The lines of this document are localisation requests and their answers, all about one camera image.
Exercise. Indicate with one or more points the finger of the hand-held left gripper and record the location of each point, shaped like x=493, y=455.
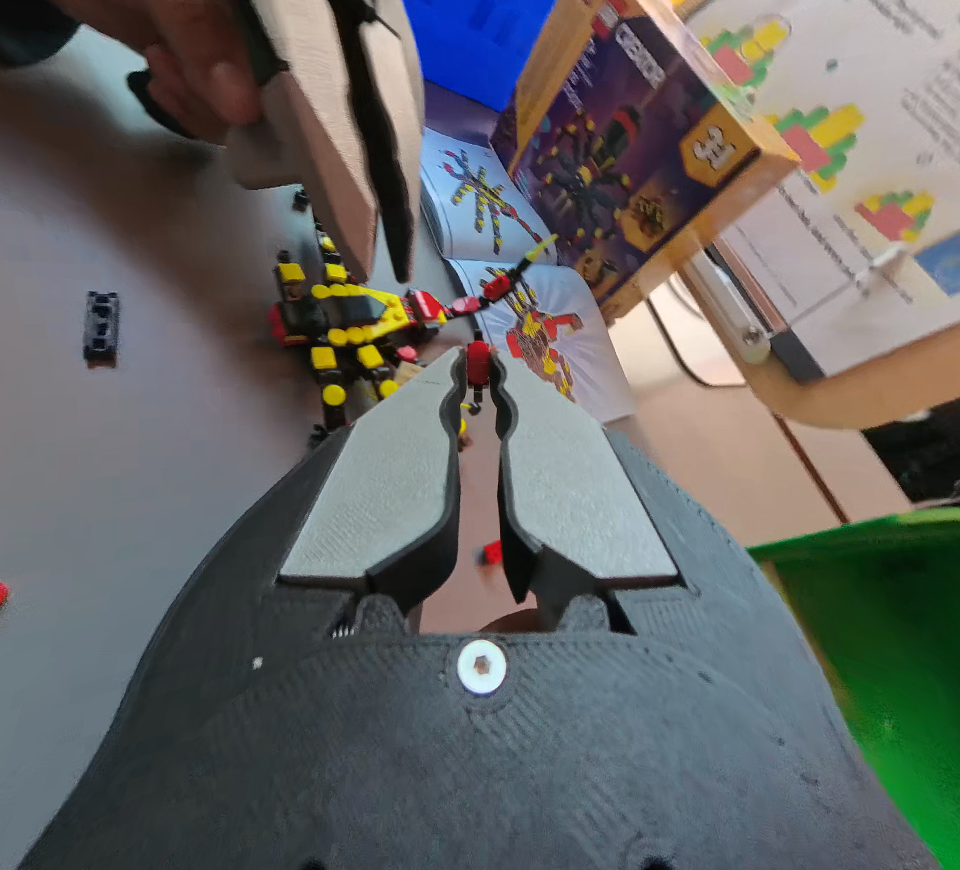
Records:
x=322, y=97
x=397, y=119

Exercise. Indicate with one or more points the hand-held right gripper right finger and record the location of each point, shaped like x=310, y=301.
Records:
x=585, y=495

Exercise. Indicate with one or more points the task instruction poster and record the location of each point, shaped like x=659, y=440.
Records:
x=862, y=134

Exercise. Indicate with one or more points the blue plastic bin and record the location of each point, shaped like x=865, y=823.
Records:
x=465, y=7

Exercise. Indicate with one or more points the black lego plate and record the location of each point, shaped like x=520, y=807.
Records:
x=101, y=328

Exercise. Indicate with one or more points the lego set cardboard box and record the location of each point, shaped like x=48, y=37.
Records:
x=622, y=157

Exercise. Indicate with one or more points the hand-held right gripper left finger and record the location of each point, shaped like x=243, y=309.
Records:
x=375, y=487

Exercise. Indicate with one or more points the small black lego piece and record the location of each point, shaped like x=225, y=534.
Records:
x=301, y=199

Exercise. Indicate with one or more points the open lego instruction booklet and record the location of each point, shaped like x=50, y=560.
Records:
x=600, y=375

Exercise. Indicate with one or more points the green plastic bin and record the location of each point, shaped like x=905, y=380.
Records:
x=885, y=660

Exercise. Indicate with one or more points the black yellow lego scorpion model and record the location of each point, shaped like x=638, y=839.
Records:
x=352, y=315

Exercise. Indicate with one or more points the wooden display board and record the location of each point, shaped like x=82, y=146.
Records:
x=862, y=401

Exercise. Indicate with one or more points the red and black lego segment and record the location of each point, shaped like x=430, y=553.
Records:
x=478, y=363

